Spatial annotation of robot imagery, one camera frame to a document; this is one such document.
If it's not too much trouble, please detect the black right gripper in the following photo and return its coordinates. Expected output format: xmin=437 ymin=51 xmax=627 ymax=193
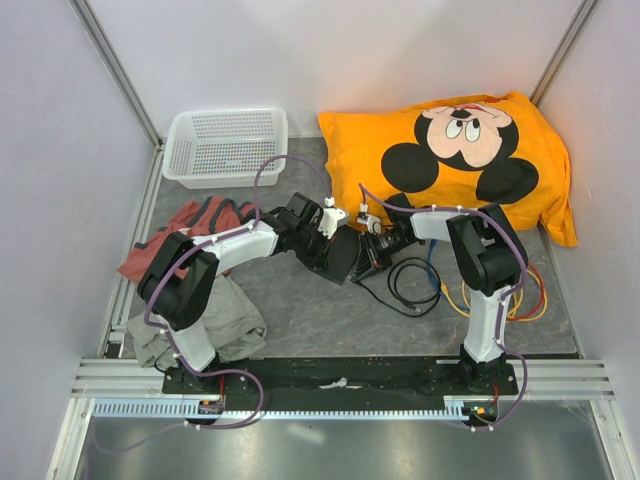
xmin=353 ymin=229 xmax=414 ymax=282

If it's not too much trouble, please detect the black ethernet cable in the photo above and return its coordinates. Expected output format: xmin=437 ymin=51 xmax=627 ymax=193
xmin=355 ymin=257 xmax=442 ymax=317

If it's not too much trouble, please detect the black network switch box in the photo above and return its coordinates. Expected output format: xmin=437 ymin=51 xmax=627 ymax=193
xmin=309 ymin=226 xmax=360 ymax=286

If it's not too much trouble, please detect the blue ethernet cable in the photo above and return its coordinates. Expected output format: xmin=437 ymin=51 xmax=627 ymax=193
xmin=425 ymin=238 xmax=471 ymax=315

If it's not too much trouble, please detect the long yellow ethernet cable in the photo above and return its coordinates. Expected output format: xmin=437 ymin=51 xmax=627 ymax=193
xmin=439 ymin=279 xmax=524 ymax=319

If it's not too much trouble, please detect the red ethernet cable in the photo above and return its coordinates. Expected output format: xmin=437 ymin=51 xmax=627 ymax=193
xmin=514 ymin=262 xmax=546 ymax=321

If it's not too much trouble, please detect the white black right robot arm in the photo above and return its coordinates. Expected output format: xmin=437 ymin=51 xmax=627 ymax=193
xmin=351 ymin=194 xmax=528 ymax=394

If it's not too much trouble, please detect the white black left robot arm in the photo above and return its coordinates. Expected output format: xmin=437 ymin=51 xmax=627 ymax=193
xmin=137 ymin=193 xmax=349 ymax=393

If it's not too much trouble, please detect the red cloth garment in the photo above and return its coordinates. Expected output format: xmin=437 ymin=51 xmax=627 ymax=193
xmin=118 ymin=196 xmax=254 ymax=283

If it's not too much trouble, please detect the grey cloth garment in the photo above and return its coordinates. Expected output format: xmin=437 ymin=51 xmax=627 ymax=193
xmin=127 ymin=276 xmax=267 ymax=371

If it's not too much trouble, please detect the orange Mickey Mouse pillow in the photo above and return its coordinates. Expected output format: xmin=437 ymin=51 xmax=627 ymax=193
xmin=317 ymin=92 xmax=578 ymax=248

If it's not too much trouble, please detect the white perforated plastic basket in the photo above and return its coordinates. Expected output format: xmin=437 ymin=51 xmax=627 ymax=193
xmin=162 ymin=108 xmax=288 ymax=190

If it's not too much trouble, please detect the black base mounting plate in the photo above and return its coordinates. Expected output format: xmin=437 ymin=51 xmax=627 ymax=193
xmin=162 ymin=355 xmax=519 ymax=397

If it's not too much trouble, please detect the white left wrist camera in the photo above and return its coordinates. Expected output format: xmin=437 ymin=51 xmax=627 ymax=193
xmin=318 ymin=197 xmax=349 ymax=239

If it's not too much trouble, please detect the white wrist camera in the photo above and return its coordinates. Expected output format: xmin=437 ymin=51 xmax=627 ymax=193
xmin=356 ymin=203 xmax=383 ymax=234
xmin=318 ymin=197 xmax=349 ymax=239

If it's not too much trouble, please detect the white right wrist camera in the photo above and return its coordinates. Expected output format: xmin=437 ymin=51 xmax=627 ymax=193
xmin=356 ymin=203 xmax=383 ymax=234

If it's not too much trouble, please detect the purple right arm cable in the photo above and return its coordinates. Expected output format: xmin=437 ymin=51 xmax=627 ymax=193
xmin=357 ymin=182 xmax=530 ymax=431

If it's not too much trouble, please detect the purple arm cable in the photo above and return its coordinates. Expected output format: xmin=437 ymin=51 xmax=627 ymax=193
xmin=357 ymin=182 xmax=530 ymax=431
xmin=143 ymin=154 xmax=334 ymax=376

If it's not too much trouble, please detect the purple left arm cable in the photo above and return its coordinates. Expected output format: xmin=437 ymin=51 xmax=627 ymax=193
xmin=143 ymin=154 xmax=334 ymax=376

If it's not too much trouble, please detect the grey slotted cable duct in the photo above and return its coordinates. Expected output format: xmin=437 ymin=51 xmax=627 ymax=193
xmin=92 ymin=398 xmax=469 ymax=421

